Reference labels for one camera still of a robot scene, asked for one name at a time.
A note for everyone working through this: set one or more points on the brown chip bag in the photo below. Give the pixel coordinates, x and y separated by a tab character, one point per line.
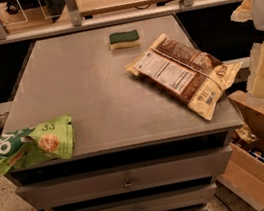
193	77

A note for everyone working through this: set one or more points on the snack bag in box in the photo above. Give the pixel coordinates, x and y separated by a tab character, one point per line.
245	135

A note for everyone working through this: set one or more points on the green rice chip bag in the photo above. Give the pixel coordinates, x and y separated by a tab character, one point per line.
34	145

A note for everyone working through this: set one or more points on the open cardboard box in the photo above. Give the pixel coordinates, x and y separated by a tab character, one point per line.
244	175

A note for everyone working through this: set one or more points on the blue can in box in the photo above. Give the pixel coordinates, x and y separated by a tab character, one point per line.
257	155

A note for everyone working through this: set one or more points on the green yellow sponge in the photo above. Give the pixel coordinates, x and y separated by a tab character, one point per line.
125	39

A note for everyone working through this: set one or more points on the top grey drawer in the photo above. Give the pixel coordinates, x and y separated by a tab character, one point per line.
118	180

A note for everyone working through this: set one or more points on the grey drawer cabinet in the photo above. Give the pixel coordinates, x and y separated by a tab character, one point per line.
118	119

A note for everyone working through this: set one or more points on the middle grey drawer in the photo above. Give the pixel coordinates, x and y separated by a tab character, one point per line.
165	201

